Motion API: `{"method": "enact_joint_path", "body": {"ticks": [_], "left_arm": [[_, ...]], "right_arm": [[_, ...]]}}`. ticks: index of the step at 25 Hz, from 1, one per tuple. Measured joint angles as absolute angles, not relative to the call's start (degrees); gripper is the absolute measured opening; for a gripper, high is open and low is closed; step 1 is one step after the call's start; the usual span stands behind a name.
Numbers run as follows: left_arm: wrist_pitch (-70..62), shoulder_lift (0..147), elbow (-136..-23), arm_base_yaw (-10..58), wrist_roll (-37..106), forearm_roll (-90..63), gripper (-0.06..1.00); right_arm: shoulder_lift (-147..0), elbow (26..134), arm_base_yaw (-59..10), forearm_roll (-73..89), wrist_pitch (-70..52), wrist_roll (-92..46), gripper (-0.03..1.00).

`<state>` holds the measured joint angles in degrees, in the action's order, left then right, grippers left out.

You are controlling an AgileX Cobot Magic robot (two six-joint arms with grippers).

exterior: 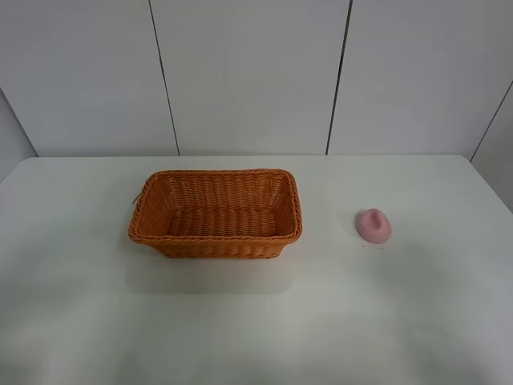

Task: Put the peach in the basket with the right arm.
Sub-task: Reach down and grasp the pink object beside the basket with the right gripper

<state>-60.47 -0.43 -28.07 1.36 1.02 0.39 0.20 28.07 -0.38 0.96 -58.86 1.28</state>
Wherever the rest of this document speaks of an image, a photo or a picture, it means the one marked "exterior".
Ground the pink peach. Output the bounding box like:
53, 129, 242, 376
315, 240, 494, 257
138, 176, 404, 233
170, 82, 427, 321
355, 209, 392, 244

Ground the orange woven plastic basket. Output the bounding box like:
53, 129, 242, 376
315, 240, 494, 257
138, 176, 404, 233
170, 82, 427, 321
128, 168, 302, 259

